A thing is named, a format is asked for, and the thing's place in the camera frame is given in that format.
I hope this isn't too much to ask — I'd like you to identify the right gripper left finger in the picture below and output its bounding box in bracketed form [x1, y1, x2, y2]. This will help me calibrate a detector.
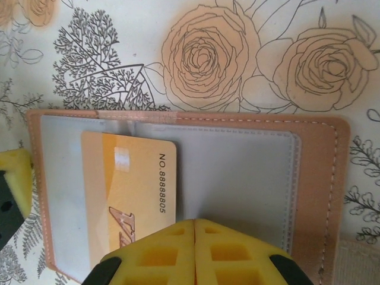
[88, 218, 195, 285]

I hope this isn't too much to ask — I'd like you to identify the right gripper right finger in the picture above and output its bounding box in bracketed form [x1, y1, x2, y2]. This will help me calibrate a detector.
[194, 218, 302, 285]

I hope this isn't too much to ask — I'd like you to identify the gold card number 88888805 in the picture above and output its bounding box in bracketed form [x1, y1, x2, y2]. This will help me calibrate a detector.
[80, 130, 178, 270]

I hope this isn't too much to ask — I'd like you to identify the pink leather card holder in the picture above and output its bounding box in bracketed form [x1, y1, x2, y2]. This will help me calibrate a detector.
[25, 108, 380, 285]

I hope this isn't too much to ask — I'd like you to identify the floral patterned table cover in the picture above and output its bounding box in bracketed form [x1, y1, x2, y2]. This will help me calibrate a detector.
[0, 0, 380, 285]

